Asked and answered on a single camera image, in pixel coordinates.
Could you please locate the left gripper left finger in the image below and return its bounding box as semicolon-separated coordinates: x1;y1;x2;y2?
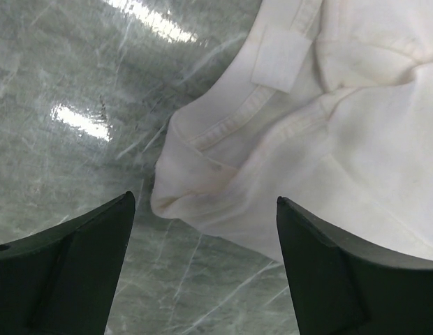
0;192;135;334

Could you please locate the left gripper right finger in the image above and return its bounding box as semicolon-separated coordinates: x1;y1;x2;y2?
277;197;433;334

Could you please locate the cream white t shirt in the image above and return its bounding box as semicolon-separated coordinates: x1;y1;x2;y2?
151;1;433;262

